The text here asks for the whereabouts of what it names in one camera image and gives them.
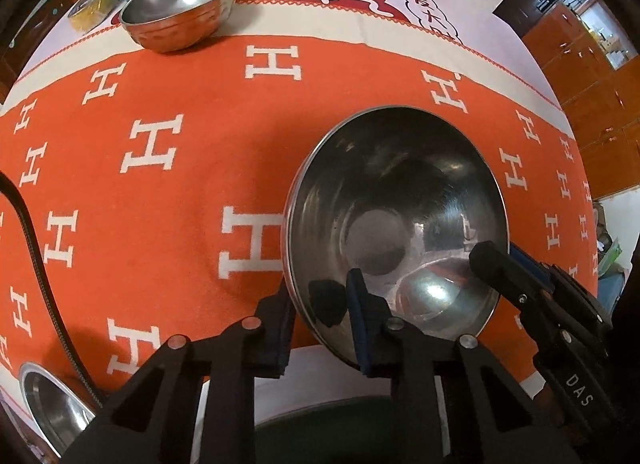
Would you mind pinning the green packet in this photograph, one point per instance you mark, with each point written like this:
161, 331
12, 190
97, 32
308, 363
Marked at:
612, 254

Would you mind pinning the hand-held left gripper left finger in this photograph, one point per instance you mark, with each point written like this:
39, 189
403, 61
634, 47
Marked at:
275, 339

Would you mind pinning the yellow foil container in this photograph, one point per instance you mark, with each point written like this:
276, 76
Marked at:
90, 7

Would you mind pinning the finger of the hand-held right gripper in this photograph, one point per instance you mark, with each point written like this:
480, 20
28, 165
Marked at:
530, 264
500, 269

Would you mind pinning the large wide-rimmed steel bowl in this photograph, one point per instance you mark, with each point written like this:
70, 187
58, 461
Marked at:
52, 404

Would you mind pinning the medium stainless steel bowl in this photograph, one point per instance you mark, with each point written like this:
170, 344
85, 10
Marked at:
395, 204

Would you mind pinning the small stainless steel bowl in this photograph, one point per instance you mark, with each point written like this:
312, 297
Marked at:
180, 9

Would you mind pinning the orange patterned blanket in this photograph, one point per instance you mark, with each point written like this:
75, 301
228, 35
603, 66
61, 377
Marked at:
175, 169

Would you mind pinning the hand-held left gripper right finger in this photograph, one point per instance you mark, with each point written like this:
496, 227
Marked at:
362, 324

